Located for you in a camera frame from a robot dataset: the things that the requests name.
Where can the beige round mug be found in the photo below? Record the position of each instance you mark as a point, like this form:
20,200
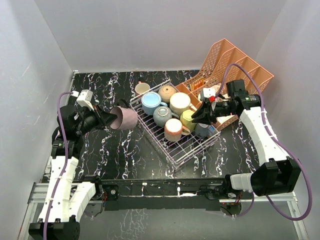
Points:
166,93

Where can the white wire dish rack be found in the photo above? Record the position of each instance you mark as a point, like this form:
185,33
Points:
176,153

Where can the black front rail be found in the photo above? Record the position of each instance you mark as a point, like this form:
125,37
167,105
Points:
170,194

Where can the light blue mug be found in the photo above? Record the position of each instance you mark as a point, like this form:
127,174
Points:
151,101

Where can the pink mug white inside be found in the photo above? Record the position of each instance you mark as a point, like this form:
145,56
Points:
141,87

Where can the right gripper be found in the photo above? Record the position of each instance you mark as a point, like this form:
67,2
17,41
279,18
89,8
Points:
204,108

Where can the grey mug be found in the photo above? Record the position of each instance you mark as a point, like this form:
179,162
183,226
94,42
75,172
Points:
162,114

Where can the purple mug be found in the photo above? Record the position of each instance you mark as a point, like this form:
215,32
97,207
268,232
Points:
127,118

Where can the yellow-green mug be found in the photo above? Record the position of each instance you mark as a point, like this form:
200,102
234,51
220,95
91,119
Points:
186,120

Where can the small grey-blue cup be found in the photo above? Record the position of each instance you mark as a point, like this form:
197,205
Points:
202,130

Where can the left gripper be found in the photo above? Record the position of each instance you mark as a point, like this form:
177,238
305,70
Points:
101,116

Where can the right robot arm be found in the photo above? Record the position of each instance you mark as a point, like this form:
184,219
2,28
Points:
278,172

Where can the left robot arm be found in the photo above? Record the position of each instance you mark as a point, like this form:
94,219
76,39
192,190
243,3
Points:
63,208

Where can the peach desk organizer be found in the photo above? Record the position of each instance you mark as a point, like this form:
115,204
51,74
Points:
224,63

